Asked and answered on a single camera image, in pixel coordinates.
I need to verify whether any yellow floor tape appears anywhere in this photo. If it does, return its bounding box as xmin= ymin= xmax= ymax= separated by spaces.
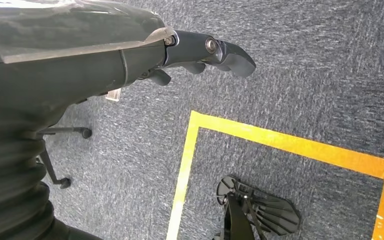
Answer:
xmin=165 ymin=110 xmax=384 ymax=240

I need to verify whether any black stand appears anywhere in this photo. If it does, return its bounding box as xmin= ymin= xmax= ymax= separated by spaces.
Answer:
xmin=211 ymin=175 xmax=302 ymax=240

